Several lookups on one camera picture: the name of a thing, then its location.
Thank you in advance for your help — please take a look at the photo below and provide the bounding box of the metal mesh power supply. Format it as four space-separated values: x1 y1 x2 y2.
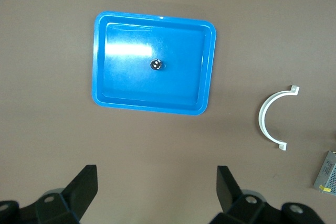
313 150 336 197

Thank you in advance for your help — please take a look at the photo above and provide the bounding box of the large white pipe clamp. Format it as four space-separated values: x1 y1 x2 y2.
258 84 300 152

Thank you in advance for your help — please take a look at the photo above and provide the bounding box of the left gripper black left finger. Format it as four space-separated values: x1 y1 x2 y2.
35 164 98 224

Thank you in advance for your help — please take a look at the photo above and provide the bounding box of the blue plastic tray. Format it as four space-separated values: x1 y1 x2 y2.
91 10 218 116

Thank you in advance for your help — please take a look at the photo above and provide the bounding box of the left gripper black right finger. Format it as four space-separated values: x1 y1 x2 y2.
209 165 283 224

